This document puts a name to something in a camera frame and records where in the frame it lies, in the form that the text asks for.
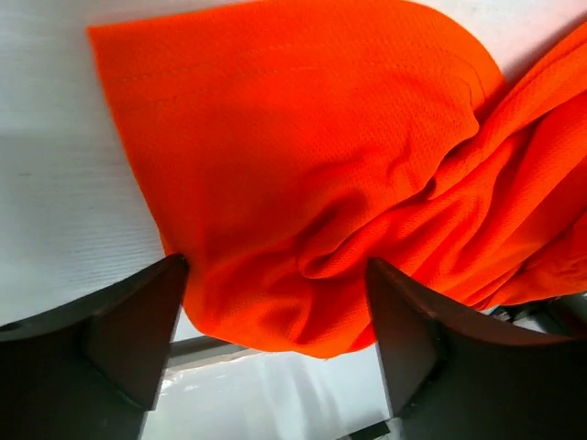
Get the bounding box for orange shorts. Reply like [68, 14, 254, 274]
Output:
[88, 1, 586, 358]

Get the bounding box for aluminium front rail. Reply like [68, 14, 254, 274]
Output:
[167, 335, 255, 369]

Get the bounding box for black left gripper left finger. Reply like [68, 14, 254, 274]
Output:
[1, 255, 189, 440]

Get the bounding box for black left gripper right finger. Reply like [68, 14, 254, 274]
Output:
[365, 258, 586, 439]

